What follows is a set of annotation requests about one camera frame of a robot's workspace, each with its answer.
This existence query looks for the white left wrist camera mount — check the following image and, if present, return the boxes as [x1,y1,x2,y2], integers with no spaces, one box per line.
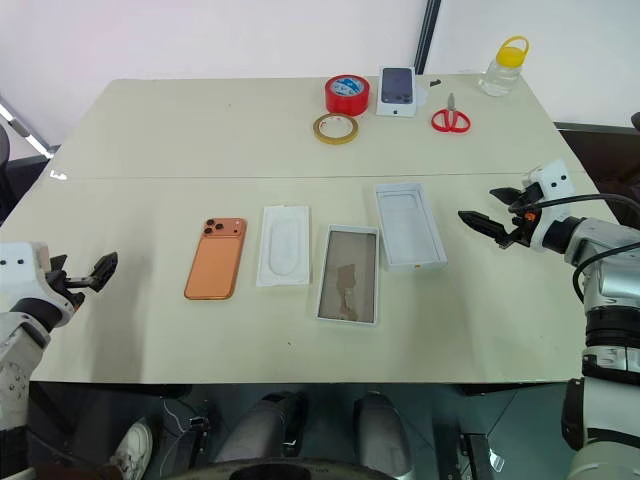
[0,241,77,329]

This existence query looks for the dark rounded leg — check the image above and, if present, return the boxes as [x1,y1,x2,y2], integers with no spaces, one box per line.
[212,391,307,466]
[352,392,414,479]

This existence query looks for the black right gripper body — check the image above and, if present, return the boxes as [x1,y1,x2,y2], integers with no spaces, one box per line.
[504,182,544,250]

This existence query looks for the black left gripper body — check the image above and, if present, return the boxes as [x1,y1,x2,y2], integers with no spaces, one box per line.
[47,254,96,311]

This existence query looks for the clear jar yellow lid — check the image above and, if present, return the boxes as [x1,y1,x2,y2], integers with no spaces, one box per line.
[477,35,531,98]

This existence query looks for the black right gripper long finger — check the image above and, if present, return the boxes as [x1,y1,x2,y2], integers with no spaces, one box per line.
[457,210,516,246]

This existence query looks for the orange smartphone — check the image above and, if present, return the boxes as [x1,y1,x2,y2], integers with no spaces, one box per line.
[183,216,249,302]

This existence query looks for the white sneaker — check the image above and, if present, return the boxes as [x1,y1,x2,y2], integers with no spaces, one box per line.
[109,417,154,479]

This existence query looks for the red tape roll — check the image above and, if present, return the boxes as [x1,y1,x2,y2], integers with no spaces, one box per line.
[324,74,371,117]

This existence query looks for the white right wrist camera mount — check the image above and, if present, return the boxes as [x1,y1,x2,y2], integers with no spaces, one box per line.
[520,159,575,251]

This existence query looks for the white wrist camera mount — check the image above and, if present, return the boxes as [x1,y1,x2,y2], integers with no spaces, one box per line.
[520,159,575,251]
[0,241,77,329]

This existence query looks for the silver slanted rail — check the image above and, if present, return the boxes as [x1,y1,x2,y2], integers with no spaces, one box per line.
[0,92,55,160]

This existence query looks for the red handled scissors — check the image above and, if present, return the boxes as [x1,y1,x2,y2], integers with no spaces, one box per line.
[430,92,472,135]

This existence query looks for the white phone box base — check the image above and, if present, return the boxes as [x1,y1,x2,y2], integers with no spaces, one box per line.
[373,182,449,273]

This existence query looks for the yellow tape roll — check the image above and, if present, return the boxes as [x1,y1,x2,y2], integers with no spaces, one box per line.
[312,112,360,147]

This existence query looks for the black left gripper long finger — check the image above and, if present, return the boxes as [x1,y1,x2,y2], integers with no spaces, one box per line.
[88,251,119,295]

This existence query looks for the boxed phone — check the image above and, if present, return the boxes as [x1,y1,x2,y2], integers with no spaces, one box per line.
[375,65,418,119]

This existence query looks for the dark side table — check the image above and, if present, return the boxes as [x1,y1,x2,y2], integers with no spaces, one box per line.
[551,111,640,226]

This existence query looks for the white moulded insert tray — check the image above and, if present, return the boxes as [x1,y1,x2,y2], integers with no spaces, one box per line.
[255,203,313,288]

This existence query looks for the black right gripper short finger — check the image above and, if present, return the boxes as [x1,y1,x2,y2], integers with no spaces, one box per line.
[489,186,526,205]

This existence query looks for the black vertical pole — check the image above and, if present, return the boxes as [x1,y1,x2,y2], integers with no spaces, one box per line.
[413,0,443,76]

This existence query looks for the dark rounded left leg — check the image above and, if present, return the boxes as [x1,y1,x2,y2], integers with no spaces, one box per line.
[212,391,307,466]

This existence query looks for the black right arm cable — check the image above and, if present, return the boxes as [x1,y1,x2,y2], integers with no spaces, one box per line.
[507,192,640,305]

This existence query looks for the white box lid brown inside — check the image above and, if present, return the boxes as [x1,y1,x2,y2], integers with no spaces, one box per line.
[314,223,380,327]

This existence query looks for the dark rounded right leg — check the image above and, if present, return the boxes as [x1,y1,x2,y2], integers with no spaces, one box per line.
[352,392,414,479]

